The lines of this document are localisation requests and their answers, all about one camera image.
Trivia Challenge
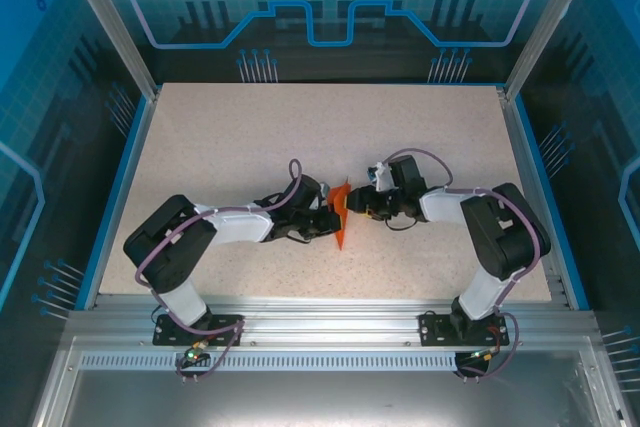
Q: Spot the orange paper sheet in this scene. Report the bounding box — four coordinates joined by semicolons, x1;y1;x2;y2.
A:
327;176;354;252

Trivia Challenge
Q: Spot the blue table edge strip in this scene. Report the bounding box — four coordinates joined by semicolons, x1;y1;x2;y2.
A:
512;96;592;311
82;94;154;311

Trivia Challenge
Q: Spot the shiny metal tray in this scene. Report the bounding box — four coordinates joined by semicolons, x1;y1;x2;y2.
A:
29;336;629;427

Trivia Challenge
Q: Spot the thin black left gripper cable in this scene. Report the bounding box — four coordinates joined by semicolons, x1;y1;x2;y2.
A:
272;226;321;246

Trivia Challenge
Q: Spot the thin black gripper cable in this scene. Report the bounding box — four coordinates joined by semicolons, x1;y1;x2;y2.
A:
272;226;321;246
384;214;421;232

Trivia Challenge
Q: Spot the thin black right gripper cable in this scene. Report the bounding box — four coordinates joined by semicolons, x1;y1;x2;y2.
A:
384;214;421;232

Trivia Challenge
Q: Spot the aluminium mounting rail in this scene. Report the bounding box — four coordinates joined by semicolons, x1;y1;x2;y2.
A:
64;294;601;348

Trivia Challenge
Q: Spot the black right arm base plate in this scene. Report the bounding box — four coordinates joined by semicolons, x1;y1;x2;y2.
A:
418;310;511;347

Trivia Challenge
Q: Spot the slotted metal cable duct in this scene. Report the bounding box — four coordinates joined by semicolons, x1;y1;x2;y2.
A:
78;352;586;373

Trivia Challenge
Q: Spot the aluminium side rail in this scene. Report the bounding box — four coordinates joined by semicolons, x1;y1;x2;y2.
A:
494;85;571;309

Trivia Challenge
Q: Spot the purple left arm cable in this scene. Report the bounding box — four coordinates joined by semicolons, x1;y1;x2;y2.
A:
134;157;304;382

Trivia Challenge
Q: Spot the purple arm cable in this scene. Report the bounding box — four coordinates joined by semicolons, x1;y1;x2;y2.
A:
389;146;544;381
134;157;304;382

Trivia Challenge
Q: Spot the cable connector with orange wires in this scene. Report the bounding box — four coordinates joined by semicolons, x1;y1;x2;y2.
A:
467;345;502;364

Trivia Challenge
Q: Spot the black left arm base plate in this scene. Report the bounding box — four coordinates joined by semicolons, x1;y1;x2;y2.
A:
152;313;245;347

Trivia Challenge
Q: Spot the cable connector with green light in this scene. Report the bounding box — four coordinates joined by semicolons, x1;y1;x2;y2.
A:
182;341;210;367

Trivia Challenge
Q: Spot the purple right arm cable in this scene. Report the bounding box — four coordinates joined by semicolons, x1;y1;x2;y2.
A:
389;146;544;381

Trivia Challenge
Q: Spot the aluminium frame post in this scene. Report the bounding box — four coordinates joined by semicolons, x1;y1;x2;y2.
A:
53;0;162;101
502;0;604;101

